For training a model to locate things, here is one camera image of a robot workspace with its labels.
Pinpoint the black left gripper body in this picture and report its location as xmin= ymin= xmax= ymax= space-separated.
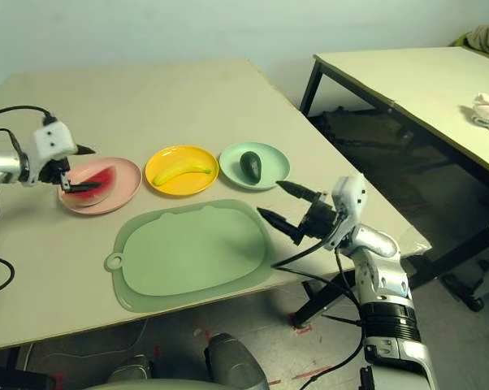
xmin=39 ymin=157 xmax=71 ymax=184

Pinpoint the mint green round plate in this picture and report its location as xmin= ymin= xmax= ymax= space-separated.
xmin=219 ymin=141 xmax=291 ymax=191

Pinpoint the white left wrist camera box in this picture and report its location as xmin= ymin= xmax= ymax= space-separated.
xmin=24 ymin=121 xmax=77 ymax=188

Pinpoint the yellow round plate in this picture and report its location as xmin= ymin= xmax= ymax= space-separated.
xmin=145 ymin=144 xmax=220 ymax=198

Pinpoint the yellow toy banana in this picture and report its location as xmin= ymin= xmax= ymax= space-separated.
xmin=153 ymin=159 xmax=213 ymax=187

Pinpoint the grey robot torso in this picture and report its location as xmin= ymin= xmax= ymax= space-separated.
xmin=81 ymin=377 xmax=225 ymax=390

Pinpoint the side table with black frame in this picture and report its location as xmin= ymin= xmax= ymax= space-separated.
xmin=299 ymin=45 xmax=489 ymax=314

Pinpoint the red watermelon slice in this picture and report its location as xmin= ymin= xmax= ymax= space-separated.
xmin=61 ymin=168 xmax=118 ymax=208

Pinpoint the olive brown cloth pile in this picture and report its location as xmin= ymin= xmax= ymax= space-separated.
xmin=449 ymin=24 xmax=489 ymax=62

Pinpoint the green cutting board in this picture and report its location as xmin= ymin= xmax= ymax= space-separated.
xmin=104 ymin=198 xmax=276 ymax=313

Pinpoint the black main table leg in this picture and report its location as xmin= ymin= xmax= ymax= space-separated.
xmin=292 ymin=267 xmax=363 ymax=330
xmin=0 ymin=344 xmax=57 ymax=390

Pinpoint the dark green avocado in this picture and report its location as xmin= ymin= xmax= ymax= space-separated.
xmin=239 ymin=151 xmax=263 ymax=184

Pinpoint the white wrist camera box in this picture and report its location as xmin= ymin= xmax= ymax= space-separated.
xmin=323 ymin=173 xmax=368 ymax=251
xmin=24 ymin=121 xmax=77 ymax=188

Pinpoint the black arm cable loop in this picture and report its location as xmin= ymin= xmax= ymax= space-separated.
xmin=0 ymin=253 xmax=16 ymax=300

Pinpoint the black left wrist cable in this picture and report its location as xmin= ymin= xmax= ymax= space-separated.
xmin=0 ymin=105 xmax=58 ymax=126
xmin=0 ymin=128 xmax=26 ymax=162

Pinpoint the pink round plate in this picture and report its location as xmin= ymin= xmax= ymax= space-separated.
xmin=57 ymin=156 xmax=143 ymax=215

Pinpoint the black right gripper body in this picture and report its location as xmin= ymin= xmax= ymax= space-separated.
xmin=299 ymin=190 xmax=343 ymax=241

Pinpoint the dark robot right foot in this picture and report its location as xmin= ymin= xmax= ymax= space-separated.
xmin=203 ymin=332 xmax=270 ymax=390

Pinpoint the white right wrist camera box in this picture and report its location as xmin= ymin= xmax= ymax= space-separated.
xmin=323 ymin=173 xmax=368 ymax=251

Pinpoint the grey robot left foot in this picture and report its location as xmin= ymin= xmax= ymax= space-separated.
xmin=106 ymin=353 xmax=154 ymax=385

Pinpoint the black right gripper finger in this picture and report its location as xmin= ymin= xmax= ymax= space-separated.
xmin=256 ymin=208 xmax=305 ymax=246
xmin=275 ymin=181 xmax=326 ymax=201

